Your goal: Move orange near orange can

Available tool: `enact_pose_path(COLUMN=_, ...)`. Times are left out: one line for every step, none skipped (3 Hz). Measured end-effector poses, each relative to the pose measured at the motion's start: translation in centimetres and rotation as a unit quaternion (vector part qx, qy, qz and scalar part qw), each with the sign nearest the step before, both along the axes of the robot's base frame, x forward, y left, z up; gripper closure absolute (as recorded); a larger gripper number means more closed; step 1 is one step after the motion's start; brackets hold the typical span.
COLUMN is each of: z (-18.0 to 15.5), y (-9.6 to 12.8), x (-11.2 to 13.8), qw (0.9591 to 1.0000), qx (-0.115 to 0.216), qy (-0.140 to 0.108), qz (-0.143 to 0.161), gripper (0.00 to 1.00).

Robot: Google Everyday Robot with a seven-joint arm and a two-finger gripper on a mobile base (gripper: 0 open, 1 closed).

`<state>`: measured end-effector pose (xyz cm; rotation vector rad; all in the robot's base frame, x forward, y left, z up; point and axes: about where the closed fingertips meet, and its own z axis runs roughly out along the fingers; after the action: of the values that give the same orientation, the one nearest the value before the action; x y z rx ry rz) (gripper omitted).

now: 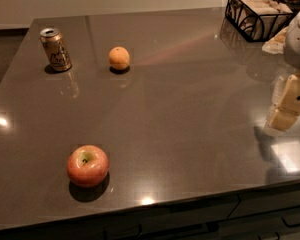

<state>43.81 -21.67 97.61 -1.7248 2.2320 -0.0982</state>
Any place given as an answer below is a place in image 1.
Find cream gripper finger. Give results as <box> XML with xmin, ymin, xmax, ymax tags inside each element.
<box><xmin>265</xmin><ymin>72</ymin><xmax>300</xmax><ymax>132</ymax></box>

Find orange fruit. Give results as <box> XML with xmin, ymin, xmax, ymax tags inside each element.
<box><xmin>108</xmin><ymin>47</ymin><xmax>130</xmax><ymax>70</ymax></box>

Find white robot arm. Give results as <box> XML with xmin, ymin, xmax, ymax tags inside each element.
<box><xmin>264</xmin><ymin>11</ymin><xmax>300</xmax><ymax>136</ymax></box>

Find orange soda can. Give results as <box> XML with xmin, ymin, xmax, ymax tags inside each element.
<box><xmin>40</xmin><ymin>27</ymin><xmax>72</xmax><ymax>72</ymax></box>

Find cream packet beside basket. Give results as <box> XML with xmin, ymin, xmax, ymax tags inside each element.
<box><xmin>262</xmin><ymin>27</ymin><xmax>287</xmax><ymax>54</ymax></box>

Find white napkins in basket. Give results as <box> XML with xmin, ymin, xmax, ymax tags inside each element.
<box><xmin>234</xmin><ymin>0</ymin><xmax>293</xmax><ymax>40</ymax></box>

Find red apple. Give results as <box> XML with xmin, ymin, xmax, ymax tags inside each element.
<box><xmin>67</xmin><ymin>145</ymin><xmax>109</xmax><ymax>188</ymax></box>

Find black wire basket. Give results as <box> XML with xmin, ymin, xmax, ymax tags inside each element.
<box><xmin>224</xmin><ymin>0</ymin><xmax>296</xmax><ymax>43</ymax></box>

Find dark cabinet drawer handle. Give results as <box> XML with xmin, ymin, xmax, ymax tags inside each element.
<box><xmin>282</xmin><ymin>213</ymin><xmax>300</xmax><ymax>228</ymax></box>

